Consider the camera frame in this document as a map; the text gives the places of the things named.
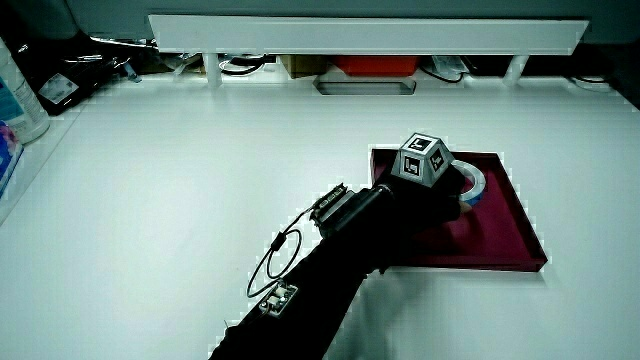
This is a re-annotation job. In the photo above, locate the red box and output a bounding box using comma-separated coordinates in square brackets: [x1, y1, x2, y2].
[331, 54, 421, 78]

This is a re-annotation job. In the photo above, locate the blue tape roll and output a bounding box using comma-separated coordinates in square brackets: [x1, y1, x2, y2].
[449, 159, 488, 208]

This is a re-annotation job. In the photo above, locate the blue patterned packet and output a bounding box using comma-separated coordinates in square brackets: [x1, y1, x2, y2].
[0, 119, 26, 199]

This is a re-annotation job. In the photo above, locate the white plastic bottle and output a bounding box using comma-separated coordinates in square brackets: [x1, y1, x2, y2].
[0, 36, 52, 146]

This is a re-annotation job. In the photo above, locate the black wrist sensor module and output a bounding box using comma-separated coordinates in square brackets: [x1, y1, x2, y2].
[309, 182, 394, 239]

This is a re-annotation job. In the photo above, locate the person's left hand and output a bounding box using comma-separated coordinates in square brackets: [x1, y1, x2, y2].
[378, 132, 474, 237]

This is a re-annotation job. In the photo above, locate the white desk shelf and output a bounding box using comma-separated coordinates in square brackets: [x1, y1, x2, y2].
[147, 13, 591, 89]

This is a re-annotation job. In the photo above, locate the dark red tray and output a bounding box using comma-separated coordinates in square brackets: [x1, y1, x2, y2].
[369, 147, 549, 274]

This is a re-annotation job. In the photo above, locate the small white connector board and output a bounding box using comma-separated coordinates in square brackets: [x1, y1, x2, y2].
[257, 279, 300, 319]

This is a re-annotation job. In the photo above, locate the brown cardboard box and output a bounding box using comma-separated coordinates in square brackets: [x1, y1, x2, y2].
[277, 53, 332, 80]

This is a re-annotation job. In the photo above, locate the coiled black cable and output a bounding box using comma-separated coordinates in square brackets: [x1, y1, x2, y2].
[218, 54, 277, 77]

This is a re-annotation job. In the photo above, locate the thin black cable loop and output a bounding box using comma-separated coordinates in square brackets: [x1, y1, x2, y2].
[245, 205, 322, 300]

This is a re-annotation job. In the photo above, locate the black bag with white label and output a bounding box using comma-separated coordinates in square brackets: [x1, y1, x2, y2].
[8, 27, 142, 117]

